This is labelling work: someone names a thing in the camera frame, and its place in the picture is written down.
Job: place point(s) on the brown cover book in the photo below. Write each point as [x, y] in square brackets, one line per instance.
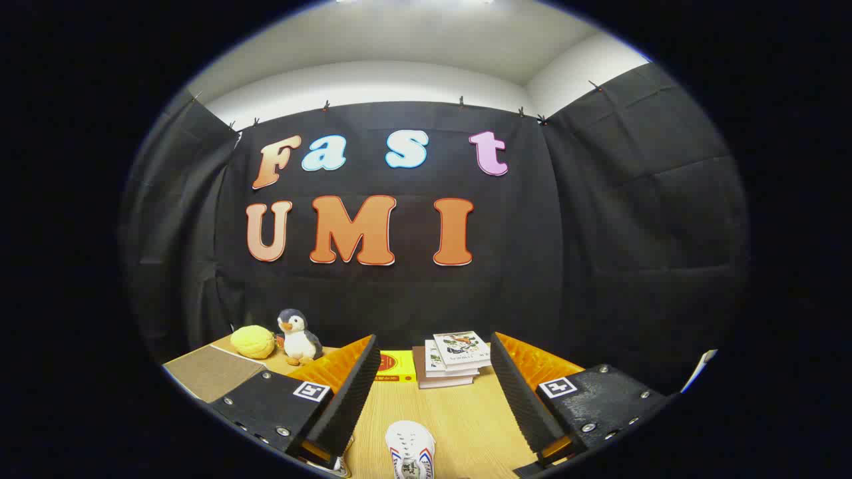
[419, 369]

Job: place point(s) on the floral cover white book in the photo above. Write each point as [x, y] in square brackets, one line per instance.
[461, 347]

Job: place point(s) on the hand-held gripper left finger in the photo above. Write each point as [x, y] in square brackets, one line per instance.
[346, 399]

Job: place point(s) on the yellow book with red circle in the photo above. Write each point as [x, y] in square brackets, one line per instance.
[396, 366]

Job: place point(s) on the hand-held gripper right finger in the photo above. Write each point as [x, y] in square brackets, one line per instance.
[522, 399]

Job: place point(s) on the yellow plush ball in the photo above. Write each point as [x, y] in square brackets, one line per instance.
[253, 342]

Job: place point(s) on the beige fabric storage box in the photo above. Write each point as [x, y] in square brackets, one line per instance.
[210, 372]

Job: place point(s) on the white paperback book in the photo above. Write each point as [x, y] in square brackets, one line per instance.
[431, 359]

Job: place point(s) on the penguin plush toy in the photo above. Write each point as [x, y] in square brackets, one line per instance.
[299, 339]

